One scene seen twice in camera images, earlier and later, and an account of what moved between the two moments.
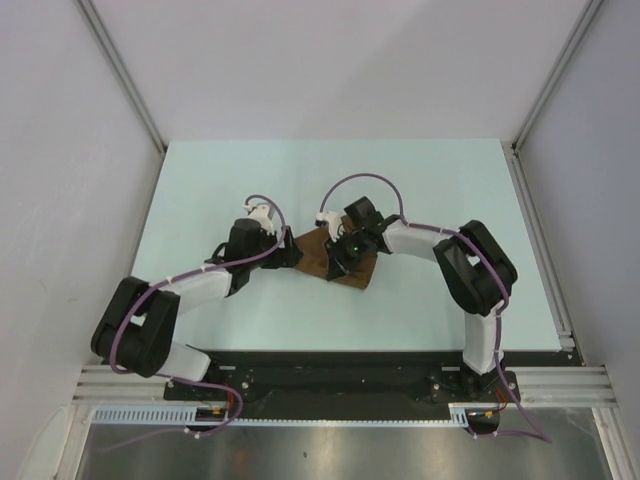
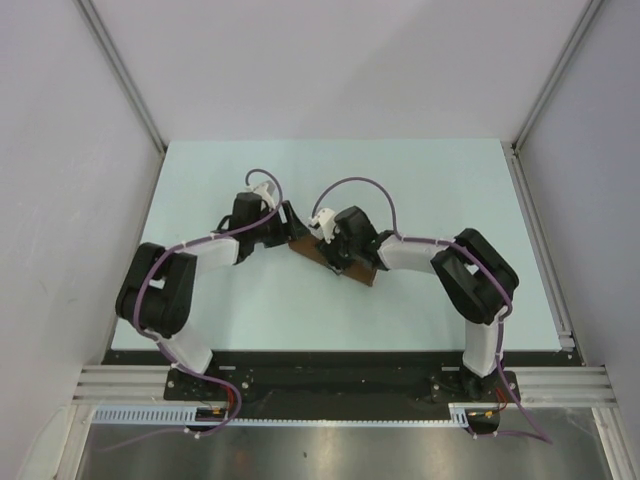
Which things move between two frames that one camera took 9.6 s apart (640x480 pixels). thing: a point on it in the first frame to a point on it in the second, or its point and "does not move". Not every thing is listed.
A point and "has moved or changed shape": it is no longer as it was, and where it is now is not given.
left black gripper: (286, 257) to (284, 231)
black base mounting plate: (311, 384) does not move
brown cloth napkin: (312, 244) has moved or changed shape
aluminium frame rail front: (580, 386) does not move
